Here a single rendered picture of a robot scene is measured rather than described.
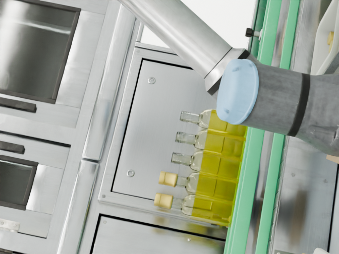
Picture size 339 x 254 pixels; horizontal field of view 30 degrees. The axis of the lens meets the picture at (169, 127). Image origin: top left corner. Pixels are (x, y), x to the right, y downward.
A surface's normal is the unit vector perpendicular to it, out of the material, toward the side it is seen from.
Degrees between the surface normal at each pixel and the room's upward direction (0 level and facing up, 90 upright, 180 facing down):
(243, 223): 90
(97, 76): 90
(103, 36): 90
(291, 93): 91
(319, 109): 73
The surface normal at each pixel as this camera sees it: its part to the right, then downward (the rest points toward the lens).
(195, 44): -0.14, 0.17
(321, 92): -0.25, -0.43
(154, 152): 0.03, -0.32
